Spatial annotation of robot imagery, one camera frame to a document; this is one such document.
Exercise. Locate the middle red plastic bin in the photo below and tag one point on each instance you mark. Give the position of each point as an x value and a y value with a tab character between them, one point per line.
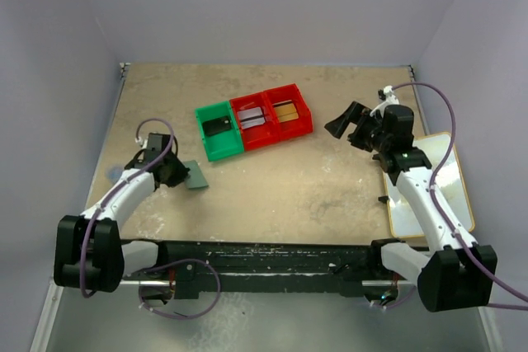
259	136

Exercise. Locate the right red plastic bin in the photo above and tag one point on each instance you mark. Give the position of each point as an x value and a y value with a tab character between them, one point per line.
295	128

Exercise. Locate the gold card in bin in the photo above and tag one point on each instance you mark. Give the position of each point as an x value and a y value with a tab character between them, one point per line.
285	111

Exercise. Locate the black card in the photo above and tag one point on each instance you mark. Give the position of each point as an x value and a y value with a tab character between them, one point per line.
216	126

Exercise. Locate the green plastic bin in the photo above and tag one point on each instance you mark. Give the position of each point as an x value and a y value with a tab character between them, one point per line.
223	145

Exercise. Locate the silver card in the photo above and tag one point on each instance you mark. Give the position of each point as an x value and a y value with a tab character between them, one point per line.
250	118

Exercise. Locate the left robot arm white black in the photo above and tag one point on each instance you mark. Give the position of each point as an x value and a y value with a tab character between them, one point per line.
88	249

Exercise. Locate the green card holder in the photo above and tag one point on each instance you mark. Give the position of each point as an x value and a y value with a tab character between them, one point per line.
195	179

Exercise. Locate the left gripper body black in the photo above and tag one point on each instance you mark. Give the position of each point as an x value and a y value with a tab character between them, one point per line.
176	171

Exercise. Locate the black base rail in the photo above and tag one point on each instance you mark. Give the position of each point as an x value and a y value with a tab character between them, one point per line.
249	267

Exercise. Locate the red plastic bin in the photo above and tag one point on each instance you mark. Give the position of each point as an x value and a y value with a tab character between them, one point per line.
295	128
259	136

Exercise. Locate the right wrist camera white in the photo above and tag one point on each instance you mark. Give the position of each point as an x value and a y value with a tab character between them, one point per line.
387	98

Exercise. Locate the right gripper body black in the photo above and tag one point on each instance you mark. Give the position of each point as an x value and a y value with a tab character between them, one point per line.
368	134

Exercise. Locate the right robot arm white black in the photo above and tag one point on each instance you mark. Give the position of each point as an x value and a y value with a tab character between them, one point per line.
455	274

